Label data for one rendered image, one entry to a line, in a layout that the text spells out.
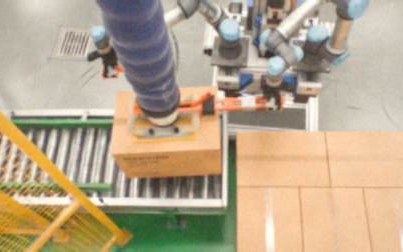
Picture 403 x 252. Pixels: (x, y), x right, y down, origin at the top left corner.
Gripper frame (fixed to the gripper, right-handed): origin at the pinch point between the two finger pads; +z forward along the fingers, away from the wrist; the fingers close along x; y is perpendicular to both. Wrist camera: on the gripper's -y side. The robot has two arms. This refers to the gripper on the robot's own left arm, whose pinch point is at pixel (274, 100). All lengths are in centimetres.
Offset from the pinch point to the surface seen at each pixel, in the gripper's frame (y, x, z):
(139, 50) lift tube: 59, 11, -66
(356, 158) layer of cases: -58, 9, 68
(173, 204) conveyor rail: 62, 36, 62
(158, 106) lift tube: 59, 11, -20
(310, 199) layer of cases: -24, 35, 67
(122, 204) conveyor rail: 95, 34, 61
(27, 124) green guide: 165, -26, 58
